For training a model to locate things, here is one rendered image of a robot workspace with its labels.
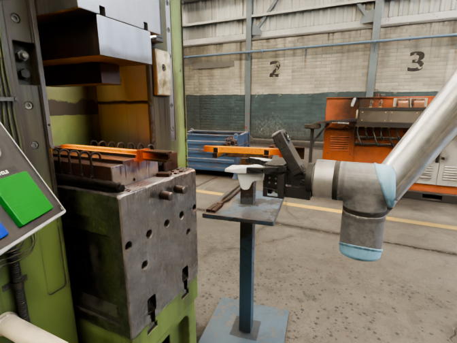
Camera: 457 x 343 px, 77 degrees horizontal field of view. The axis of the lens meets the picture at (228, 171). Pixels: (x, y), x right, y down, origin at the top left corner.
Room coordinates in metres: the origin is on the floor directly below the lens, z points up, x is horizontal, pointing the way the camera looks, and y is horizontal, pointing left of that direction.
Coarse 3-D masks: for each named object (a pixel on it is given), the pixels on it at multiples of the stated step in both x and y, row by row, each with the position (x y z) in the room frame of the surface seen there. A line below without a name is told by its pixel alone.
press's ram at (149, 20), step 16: (48, 0) 0.77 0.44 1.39; (64, 0) 0.75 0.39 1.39; (80, 0) 0.74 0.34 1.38; (96, 0) 0.78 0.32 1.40; (112, 0) 0.83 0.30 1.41; (128, 0) 0.88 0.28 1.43; (144, 0) 0.94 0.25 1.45; (48, 16) 0.80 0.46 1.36; (64, 16) 0.80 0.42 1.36; (80, 16) 0.80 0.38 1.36; (112, 16) 0.82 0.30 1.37; (128, 16) 0.87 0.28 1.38; (144, 16) 0.93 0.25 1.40
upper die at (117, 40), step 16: (96, 16) 0.78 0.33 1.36; (48, 32) 0.86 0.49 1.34; (64, 32) 0.83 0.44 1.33; (80, 32) 0.80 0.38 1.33; (96, 32) 0.78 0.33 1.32; (112, 32) 0.82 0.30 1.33; (128, 32) 0.87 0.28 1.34; (144, 32) 0.93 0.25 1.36; (48, 48) 0.86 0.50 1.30; (64, 48) 0.83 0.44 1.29; (80, 48) 0.80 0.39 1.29; (96, 48) 0.78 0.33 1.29; (112, 48) 0.81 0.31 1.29; (128, 48) 0.87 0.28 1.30; (144, 48) 0.93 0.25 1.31; (48, 64) 0.95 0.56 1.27; (64, 64) 0.95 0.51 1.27; (128, 64) 0.95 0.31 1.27; (144, 64) 0.95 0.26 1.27
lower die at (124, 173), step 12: (60, 156) 0.93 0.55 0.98; (72, 156) 0.91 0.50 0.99; (84, 156) 0.90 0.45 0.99; (96, 156) 0.90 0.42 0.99; (108, 156) 0.90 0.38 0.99; (120, 156) 0.89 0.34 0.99; (132, 156) 0.87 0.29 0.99; (72, 168) 0.84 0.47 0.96; (84, 168) 0.82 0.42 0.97; (96, 168) 0.80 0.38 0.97; (108, 168) 0.78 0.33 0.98; (120, 168) 0.81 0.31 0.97; (132, 168) 0.85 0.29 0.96; (144, 168) 0.90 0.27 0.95; (156, 168) 0.95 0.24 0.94; (108, 180) 0.78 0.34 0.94; (120, 180) 0.80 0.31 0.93; (132, 180) 0.85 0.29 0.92
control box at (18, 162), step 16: (0, 128) 0.48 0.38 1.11; (0, 144) 0.46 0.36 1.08; (16, 144) 0.49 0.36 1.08; (0, 160) 0.44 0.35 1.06; (16, 160) 0.47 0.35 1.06; (0, 176) 0.42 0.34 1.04; (32, 176) 0.47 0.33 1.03; (48, 192) 0.48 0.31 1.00; (0, 208) 0.38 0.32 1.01; (64, 208) 0.49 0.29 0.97; (32, 224) 0.41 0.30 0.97; (0, 240) 0.35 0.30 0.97; (16, 240) 0.37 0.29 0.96
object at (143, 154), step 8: (64, 144) 1.03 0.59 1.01; (72, 144) 1.03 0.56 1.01; (128, 152) 0.89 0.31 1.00; (136, 152) 0.88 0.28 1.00; (144, 152) 0.86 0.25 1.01; (152, 152) 0.85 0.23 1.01; (160, 152) 0.84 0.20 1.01; (168, 152) 0.84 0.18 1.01; (144, 160) 0.87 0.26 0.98; (152, 160) 0.85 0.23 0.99; (160, 160) 0.84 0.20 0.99; (168, 160) 0.84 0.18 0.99
